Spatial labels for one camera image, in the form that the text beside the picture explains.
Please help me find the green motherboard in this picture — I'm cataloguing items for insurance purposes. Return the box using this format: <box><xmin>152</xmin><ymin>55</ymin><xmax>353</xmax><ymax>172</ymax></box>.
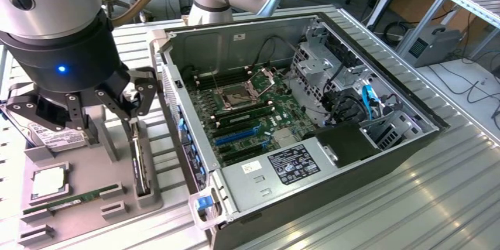
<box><xmin>183</xmin><ymin>64</ymin><xmax>317</xmax><ymax>170</ymax></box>

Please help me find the black open PC case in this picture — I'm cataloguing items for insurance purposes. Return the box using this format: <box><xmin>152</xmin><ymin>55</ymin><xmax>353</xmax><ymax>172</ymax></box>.
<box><xmin>147</xmin><ymin>11</ymin><xmax>451</xmax><ymax>250</ymax></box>

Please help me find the grey power supply unit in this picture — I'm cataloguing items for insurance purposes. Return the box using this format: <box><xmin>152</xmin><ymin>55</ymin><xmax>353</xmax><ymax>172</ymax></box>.
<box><xmin>211</xmin><ymin>137</ymin><xmax>341</xmax><ymax>214</ymax></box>

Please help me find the grey box with handle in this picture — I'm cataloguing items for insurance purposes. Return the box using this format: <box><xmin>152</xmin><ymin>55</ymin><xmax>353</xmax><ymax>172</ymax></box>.
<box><xmin>397</xmin><ymin>24</ymin><xmax>464</xmax><ymax>69</ymax></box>

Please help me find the green RAM stick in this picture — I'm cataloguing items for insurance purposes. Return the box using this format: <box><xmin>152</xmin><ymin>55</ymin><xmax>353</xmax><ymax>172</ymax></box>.
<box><xmin>21</xmin><ymin>184</ymin><xmax>120</xmax><ymax>215</ymax></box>
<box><xmin>215</xmin><ymin>107</ymin><xmax>275</xmax><ymax>126</ymax></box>

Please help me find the black floor cable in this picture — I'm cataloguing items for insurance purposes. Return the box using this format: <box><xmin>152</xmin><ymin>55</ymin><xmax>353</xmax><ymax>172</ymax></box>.
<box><xmin>425</xmin><ymin>62</ymin><xmax>500</xmax><ymax>104</ymax></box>

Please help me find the hard disk with blue carrier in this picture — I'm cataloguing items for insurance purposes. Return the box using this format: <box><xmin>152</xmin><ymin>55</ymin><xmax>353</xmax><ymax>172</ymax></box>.
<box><xmin>0</xmin><ymin>106</ymin><xmax>89</xmax><ymax>153</ymax></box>

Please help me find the blue wire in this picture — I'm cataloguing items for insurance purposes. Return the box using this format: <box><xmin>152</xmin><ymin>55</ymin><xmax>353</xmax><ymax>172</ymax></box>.
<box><xmin>361</xmin><ymin>84</ymin><xmax>379</xmax><ymax>121</ymax></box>

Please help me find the blue expansion slot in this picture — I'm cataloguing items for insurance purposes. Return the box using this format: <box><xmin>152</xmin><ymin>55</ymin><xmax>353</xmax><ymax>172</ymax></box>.
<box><xmin>215</xmin><ymin>128</ymin><xmax>261</xmax><ymax>146</ymax></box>

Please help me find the silver chipset heatsink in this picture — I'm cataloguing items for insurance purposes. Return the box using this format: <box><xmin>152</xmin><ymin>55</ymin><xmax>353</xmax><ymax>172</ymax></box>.
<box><xmin>272</xmin><ymin>128</ymin><xmax>303</xmax><ymax>148</ymax></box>

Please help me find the silver CPU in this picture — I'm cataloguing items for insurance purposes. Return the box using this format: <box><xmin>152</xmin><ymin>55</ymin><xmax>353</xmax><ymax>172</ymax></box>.
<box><xmin>29</xmin><ymin>167</ymin><xmax>68</xmax><ymax>197</ymax></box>

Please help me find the silver CPU socket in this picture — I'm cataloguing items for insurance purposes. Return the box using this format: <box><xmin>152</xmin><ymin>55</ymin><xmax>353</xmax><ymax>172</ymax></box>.
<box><xmin>212</xmin><ymin>83</ymin><xmax>263</xmax><ymax>114</ymax></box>

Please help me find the black wire bundle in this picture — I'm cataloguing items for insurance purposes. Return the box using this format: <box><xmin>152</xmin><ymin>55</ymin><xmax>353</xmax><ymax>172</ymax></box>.
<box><xmin>323</xmin><ymin>87</ymin><xmax>371</xmax><ymax>125</ymax></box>

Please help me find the coiled black cable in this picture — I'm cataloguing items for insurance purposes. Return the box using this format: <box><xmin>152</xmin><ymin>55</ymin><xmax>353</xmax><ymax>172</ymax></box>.
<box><xmin>383</xmin><ymin>20</ymin><xmax>408</xmax><ymax>43</ymax></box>

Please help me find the silver socket cover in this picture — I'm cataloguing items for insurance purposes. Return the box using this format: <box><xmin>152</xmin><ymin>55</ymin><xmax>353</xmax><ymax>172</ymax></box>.
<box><xmin>247</xmin><ymin>67</ymin><xmax>276</xmax><ymax>100</ymax></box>

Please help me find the blue case latch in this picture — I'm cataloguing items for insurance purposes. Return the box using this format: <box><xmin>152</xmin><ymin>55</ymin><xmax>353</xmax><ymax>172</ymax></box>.
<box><xmin>195</xmin><ymin>196</ymin><xmax>215</xmax><ymax>212</ymax></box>

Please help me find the black plastic shroud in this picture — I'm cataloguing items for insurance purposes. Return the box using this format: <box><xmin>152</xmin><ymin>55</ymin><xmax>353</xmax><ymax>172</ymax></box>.
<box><xmin>301</xmin><ymin>122</ymin><xmax>384</xmax><ymax>169</ymax></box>

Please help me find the green graphics card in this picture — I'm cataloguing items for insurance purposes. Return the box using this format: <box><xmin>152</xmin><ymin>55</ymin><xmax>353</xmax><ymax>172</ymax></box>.
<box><xmin>128</xmin><ymin>117</ymin><xmax>153</xmax><ymax>197</ymax></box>

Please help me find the long black expansion slot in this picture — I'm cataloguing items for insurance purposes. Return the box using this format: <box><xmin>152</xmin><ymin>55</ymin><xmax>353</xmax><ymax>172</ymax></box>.
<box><xmin>212</xmin><ymin>121</ymin><xmax>257</xmax><ymax>139</ymax></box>
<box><xmin>220</xmin><ymin>142</ymin><xmax>265</xmax><ymax>159</ymax></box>
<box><xmin>224</xmin><ymin>148</ymin><xmax>268</xmax><ymax>165</ymax></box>

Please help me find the black RAM slot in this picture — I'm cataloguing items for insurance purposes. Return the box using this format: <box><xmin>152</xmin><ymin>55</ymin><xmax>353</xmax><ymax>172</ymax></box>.
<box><xmin>192</xmin><ymin>66</ymin><xmax>248</xmax><ymax>79</ymax></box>
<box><xmin>193</xmin><ymin>69</ymin><xmax>249</xmax><ymax>83</ymax></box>
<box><xmin>208</xmin><ymin>99</ymin><xmax>271</xmax><ymax>115</ymax></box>
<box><xmin>197</xmin><ymin>74</ymin><xmax>253</xmax><ymax>90</ymax></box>
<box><xmin>195</xmin><ymin>71</ymin><xmax>252</xmax><ymax>86</ymax></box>
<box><xmin>209</xmin><ymin>102</ymin><xmax>272</xmax><ymax>118</ymax></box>

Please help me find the black wire loop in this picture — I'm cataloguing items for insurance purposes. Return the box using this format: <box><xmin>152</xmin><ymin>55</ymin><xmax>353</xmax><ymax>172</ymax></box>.
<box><xmin>252</xmin><ymin>35</ymin><xmax>300</xmax><ymax>69</ymax></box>

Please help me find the grey parts rack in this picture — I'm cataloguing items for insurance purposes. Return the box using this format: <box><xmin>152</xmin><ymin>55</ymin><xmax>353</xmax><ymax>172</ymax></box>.
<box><xmin>15</xmin><ymin>106</ymin><xmax>165</xmax><ymax>249</ymax></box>

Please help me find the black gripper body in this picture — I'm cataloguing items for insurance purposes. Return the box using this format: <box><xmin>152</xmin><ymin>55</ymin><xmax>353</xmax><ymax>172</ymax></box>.
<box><xmin>0</xmin><ymin>8</ymin><xmax>132</xmax><ymax>130</ymax></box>

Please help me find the silver disk bay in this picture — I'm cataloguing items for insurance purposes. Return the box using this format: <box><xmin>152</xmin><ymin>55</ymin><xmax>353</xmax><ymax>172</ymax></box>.
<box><xmin>289</xmin><ymin>17</ymin><xmax>376</xmax><ymax>110</ymax></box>
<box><xmin>357</xmin><ymin>108</ymin><xmax>429</xmax><ymax>151</ymax></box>

